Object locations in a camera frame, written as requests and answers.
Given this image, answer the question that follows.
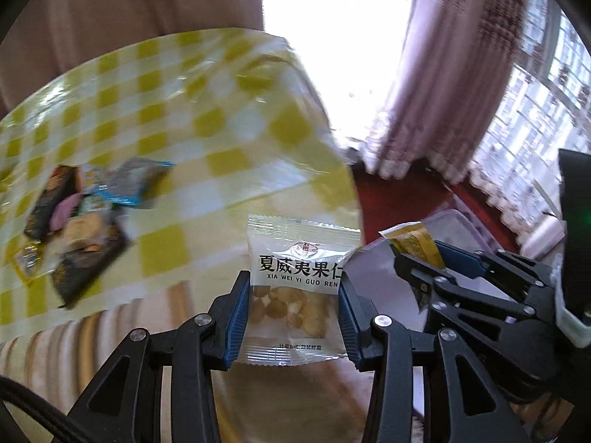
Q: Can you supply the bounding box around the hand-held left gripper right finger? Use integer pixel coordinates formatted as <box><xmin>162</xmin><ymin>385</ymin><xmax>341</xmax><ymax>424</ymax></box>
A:
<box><xmin>338</xmin><ymin>273</ymin><xmax>532</xmax><ymax>443</ymax></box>

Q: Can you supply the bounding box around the pink patterned curtain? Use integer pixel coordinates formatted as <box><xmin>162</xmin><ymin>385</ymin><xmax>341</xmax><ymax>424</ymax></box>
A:
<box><xmin>360</xmin><ymin>0</ymin><xmax>557</xmax><ymax>183</ymax></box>

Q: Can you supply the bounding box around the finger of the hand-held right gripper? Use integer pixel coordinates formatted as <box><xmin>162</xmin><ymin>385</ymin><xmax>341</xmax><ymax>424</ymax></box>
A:
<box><xmin>393</xmin><ymin>251</ymin><xmax>539</xmax><ymax>333</ymax></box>
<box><xmin>433</xmin><ymin>239</ymin><xmax>557</xmax><ymax>289</ymax></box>

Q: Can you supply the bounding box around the dark brown snack packet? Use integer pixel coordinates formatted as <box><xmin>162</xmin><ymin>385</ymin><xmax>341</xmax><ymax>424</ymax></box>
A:
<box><xmin>50</xmin><ymin>221</ymin><xmax>131</xmax><ymax>310</ymax></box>
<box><xmin>23</xmin><ymin>165</ymin><xmax>83</xmax><ymax>241</ymax></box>

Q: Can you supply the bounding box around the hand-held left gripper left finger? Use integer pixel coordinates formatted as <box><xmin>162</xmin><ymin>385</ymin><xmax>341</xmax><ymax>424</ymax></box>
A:
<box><xmin>67</xmin><ymin>270</ymin><xmax>252</xmax><ymax>443</ymax></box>

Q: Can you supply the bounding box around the blue-edged sunflower seed packet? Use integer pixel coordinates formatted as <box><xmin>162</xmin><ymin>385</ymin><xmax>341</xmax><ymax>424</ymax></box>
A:
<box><xmin>95</xmin><ymin>157</ymin><xmax>176</xmax><ymax>208</ymax></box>

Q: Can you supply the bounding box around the beige striped cloth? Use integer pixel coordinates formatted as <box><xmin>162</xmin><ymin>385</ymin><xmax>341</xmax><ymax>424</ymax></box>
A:
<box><xmin>0</xmin><ymin>277</ymin><xmax>435</xmax><ymax>443</ymax></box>

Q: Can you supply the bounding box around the clear yellow-edged snack packet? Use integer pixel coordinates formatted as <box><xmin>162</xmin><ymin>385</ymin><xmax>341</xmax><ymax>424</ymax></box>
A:
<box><xmin>11</xmin><ymin>239</ymin><xmax>52</xmax><ymax>283</ymax></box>

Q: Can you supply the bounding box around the orange-yellow snack packet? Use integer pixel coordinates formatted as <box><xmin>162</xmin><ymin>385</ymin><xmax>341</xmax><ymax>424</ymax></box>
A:
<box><xmin>379</xmin><ymin>221</ymin><xmax>446</xmax><ymax>310</ymax></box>

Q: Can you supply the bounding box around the pink snack packet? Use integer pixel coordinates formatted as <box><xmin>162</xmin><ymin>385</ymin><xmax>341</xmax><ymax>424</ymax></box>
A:
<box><xmin>51</xmin><ymin>194</ymin><xmax>82</xmax><ymax>232</ymax></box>

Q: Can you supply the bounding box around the white nut snack packet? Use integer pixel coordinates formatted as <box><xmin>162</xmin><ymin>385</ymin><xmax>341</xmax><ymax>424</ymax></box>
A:
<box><xmin>242</xmin><ymin>214</ymin><xmax>362</xmax><ymax>366</ymax></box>

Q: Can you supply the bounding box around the black cable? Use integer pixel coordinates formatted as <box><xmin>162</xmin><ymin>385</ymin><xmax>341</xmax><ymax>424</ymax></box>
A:
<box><xmin>0</xmin><ymin>375</ymin><xmax>79</xmax><ymax>443</ymax></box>

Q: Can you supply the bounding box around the beige snack packet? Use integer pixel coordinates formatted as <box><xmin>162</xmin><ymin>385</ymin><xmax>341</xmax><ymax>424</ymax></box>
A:
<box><xmin>59</xmin><ymin>212</ymin><xmax>118</xmax><ymax>252</ymax></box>

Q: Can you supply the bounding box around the clear plastic storage box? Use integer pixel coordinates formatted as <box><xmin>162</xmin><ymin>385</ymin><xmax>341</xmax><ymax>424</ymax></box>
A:
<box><xmin>344</xmin><ymin>209</ymin><xmax>527</xmax><ymax>328</ymax></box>

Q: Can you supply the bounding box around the bright window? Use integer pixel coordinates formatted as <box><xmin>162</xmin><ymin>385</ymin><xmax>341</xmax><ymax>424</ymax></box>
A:
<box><xmin>257</xmin><ymin>0</ymin><xmax>591</xmax><ymax>252</ymax></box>

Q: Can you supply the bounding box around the yellow checked tablecloth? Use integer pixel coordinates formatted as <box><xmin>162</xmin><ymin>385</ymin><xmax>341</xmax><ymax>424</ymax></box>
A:
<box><xmin>0</xmin><ymin>28</ymin><xmax>363</xmax><ymax>347</ymax></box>

